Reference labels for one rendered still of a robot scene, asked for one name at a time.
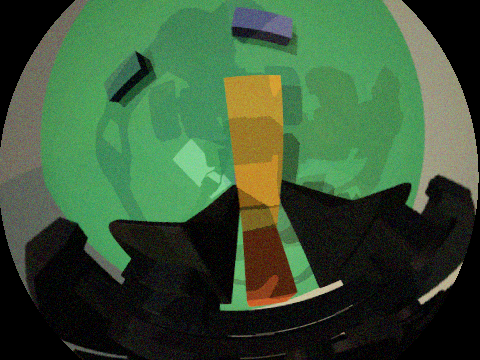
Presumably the orange bar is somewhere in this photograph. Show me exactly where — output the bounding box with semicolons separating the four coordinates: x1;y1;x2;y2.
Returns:
224;75;297;307

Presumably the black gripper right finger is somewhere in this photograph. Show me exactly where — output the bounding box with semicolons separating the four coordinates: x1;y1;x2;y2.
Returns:
279;180;411;288

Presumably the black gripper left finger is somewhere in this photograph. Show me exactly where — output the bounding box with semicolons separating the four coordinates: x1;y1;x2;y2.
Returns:
108;185;240;304

